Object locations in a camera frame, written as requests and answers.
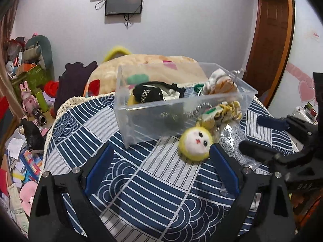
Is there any silver glitter plastic bag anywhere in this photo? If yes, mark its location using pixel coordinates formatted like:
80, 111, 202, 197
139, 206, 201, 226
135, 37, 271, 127
218, 122, 260, 170

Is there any floral patterned scrunchie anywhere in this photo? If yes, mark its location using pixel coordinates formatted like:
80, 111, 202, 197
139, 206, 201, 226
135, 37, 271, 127
196, 101, 242, 130

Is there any yellow round plush toy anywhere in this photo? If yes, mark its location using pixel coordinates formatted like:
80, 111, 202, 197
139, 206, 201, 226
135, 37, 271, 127
178, 126, 214, 162

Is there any white sock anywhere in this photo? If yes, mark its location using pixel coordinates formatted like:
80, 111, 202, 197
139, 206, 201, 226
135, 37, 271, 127
200, 68, 238, 95

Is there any green knitted glove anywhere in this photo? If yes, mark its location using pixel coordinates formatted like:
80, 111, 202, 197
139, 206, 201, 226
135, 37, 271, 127
194, 84, 204, 94

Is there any clear plastic storage box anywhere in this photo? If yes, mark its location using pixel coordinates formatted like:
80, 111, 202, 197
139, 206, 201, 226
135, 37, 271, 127
114, 63, 257, 147

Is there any black and white cloth bag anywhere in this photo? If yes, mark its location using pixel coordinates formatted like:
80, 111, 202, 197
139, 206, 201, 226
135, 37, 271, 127
132, 81, 186, 103

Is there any white wardrobe sliding door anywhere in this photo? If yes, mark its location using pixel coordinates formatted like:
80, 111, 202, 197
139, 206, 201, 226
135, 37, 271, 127
268, 0, 322, 117

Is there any blue patterned tablecloth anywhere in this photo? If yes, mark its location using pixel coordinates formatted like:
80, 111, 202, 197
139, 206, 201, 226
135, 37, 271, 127
43, 90, 298, 242

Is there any brown wooden door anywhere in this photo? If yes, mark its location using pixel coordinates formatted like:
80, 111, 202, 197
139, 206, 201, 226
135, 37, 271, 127
243, 0, 295, 107

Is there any pink rabbit figure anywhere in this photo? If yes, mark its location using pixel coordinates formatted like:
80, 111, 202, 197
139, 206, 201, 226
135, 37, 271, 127
19, 81, 39, 115

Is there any green bottle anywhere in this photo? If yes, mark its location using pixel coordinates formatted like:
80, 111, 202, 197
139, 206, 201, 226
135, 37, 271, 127
35, 88, 48, 113

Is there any red plush item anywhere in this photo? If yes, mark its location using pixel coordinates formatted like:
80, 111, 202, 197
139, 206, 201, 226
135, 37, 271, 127
43, 81, 59, 98

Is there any dark purple clothing pile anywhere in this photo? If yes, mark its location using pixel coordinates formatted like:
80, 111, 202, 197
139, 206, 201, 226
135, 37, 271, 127
53, 61, 98, 116

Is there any red box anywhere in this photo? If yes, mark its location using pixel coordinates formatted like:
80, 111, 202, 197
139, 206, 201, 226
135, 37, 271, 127
0, 96, 9, 121

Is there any green cardboard box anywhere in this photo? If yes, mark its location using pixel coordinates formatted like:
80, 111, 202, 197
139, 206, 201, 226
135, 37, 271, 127
11, 65, 54, 97

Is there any beige fleece blanket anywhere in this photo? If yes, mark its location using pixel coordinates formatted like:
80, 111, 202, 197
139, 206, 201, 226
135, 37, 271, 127
84, 54, 208, 97

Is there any grey green plush toy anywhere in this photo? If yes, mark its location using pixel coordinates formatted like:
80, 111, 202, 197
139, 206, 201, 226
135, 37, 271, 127
22, 35, 53, 72

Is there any striped red gold curtain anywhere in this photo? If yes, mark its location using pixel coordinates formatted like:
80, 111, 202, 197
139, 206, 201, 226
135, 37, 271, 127
0, 0, 23, 117

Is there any small black wall monitor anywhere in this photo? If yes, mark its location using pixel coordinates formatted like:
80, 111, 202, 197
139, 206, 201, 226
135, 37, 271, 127
105, 0, 143, 16

